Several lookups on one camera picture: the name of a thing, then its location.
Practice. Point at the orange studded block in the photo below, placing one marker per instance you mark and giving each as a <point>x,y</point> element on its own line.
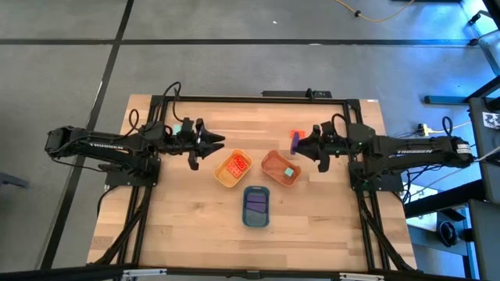
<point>241,162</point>
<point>233,170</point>
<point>297,134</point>

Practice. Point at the black aluminium table frame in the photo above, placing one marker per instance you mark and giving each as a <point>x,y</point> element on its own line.
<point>254,99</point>

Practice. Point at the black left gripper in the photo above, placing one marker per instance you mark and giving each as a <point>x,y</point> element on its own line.
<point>187,142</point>

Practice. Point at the orange plastic tray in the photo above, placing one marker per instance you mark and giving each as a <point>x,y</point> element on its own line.
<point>273,164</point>

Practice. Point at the black table-level camera bar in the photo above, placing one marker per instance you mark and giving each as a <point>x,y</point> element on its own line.
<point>289,94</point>

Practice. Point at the black metal beam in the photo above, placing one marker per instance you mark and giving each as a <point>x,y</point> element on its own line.
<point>441,201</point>

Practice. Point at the teal cube block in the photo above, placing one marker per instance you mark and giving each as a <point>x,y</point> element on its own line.
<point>177,129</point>
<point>289,172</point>

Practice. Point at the black round device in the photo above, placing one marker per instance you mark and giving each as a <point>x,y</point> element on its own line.
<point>447,233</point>

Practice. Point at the yellow plastic tray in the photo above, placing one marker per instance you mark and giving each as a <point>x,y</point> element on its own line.
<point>224,177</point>

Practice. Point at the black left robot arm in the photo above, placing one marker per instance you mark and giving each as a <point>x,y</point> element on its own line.
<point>97,146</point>

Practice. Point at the blue metal floor beam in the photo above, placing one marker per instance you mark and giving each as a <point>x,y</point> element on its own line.
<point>445,100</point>

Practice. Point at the black and white tag marker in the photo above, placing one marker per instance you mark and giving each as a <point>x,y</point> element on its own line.
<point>491,120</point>

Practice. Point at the grey chair leg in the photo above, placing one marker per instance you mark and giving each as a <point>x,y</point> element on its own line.
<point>11,180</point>

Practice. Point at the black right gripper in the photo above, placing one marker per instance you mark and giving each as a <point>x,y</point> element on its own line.
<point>332,144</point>

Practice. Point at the dark grey panel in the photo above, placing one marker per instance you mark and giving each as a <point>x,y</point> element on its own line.
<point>486,242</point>

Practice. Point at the silver metal bracket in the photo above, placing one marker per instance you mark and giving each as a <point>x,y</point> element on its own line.
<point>361,277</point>
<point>144,273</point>

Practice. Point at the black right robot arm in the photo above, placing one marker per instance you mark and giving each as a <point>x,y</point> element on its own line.
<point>414,152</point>

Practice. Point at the metal cart frame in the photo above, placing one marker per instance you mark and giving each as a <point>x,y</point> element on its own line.
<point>490,43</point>

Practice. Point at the blue plastic tray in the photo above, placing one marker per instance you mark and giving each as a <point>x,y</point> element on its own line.
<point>256,220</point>

